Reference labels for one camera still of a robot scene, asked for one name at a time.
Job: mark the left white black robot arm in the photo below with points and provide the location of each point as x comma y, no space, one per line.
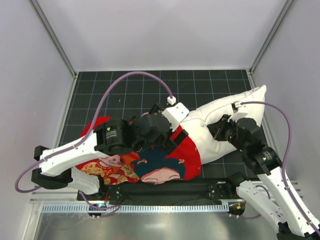
57,167

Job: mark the aluminium front rail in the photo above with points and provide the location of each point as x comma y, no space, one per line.
62,195

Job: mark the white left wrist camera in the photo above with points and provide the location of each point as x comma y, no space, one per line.
176,114

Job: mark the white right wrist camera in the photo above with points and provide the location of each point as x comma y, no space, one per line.
239,111

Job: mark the white slotted cable duct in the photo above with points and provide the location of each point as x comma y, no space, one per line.
85,208

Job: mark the black grid cutting mat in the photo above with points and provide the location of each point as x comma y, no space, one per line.
136,94

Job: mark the right aluminium frame post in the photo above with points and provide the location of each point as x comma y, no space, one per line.
281,17

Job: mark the left aluminium frame post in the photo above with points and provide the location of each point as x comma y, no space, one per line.
52,35

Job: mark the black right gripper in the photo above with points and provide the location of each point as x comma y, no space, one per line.
217,129

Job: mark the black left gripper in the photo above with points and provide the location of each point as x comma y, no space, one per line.
173,139

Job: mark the white pillow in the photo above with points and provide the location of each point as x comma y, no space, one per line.
197,121

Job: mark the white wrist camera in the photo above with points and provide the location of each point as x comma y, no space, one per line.
239,111
176,114

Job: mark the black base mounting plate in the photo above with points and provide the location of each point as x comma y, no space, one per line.
195,192

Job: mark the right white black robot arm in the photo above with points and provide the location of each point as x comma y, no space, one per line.
287,213

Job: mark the aluminium frame post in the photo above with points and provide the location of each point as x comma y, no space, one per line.
52,35
281,17

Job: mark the red cartoon print pillowcase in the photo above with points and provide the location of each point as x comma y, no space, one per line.
151,166

